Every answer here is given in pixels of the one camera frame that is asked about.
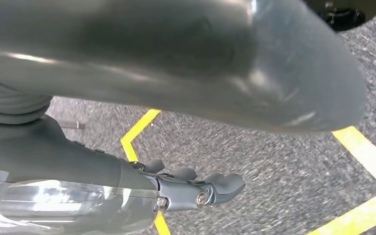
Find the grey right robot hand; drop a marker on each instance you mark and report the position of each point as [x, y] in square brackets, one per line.
[175, 48]

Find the dark round object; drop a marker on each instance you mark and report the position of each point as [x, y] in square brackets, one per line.
[343, 16]

